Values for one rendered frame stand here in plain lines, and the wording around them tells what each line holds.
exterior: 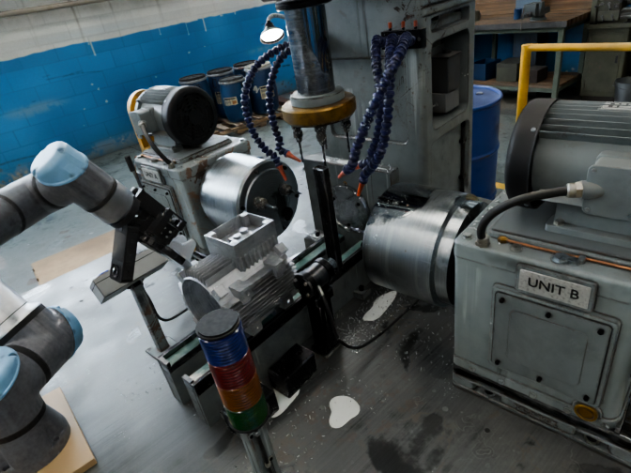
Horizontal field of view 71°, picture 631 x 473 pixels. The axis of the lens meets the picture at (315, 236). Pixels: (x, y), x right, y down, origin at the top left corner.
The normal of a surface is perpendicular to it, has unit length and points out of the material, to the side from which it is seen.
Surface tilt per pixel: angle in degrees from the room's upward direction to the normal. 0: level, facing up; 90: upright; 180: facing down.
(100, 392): 0
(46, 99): 90
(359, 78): 90
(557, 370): 90
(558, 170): 87
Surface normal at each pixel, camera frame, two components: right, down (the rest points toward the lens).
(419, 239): -0.61, -0.12
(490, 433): -0.15, -0.85
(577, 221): -0.67, 0.29
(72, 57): 0.66, 0.29
